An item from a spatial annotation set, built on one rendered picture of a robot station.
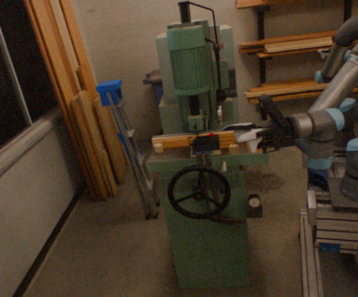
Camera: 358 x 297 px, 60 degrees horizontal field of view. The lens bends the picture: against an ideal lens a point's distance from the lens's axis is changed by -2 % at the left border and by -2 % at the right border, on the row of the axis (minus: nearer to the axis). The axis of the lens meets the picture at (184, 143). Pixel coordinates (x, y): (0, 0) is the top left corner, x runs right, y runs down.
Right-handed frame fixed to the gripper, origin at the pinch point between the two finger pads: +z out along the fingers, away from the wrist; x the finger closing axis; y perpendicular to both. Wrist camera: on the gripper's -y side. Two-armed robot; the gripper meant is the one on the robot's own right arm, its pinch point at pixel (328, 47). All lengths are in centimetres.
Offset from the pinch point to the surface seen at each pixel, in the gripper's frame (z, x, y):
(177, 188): -75, -109, 36
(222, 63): -42, -71, -15
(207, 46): -41, -77, -25
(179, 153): -68, -104, 20
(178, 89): -64, -96, -12
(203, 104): -50, -86, 2
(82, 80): 76, -199, -12
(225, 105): -44, -75, 8
